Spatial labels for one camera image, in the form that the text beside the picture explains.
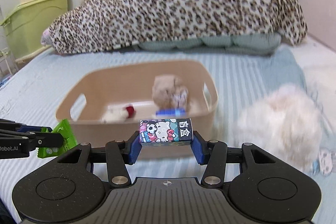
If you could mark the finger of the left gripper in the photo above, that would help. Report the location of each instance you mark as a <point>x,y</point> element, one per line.
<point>12,127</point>
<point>33,142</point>

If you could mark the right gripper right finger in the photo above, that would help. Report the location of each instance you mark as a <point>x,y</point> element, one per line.
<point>257,185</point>

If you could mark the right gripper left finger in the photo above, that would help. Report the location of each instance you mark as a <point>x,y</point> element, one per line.
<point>74,187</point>

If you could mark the green snack packet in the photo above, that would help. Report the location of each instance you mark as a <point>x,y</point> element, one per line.
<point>56,143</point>

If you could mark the cartoon print blind box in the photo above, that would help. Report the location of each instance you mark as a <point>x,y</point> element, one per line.
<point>159,132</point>

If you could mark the blue tissue pack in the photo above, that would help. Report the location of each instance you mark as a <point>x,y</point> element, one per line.
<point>171,112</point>

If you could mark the beige cloth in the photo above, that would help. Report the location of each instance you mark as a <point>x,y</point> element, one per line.
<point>169,92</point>

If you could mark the white fluffy plush toy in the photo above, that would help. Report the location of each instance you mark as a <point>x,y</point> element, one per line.
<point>285,123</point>

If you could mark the beige plastic storage basket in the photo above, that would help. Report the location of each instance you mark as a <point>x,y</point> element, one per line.
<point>87,102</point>

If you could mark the green plastic storage bin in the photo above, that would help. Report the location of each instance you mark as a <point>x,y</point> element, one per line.
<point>23,28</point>

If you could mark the teal quilted folded blanket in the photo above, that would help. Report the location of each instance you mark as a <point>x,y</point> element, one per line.
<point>255,44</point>

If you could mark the white pillow with bunny print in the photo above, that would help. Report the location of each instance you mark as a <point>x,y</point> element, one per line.
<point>318,64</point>

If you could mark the leopard print blanket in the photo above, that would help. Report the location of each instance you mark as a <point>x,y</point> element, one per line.
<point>106,25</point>

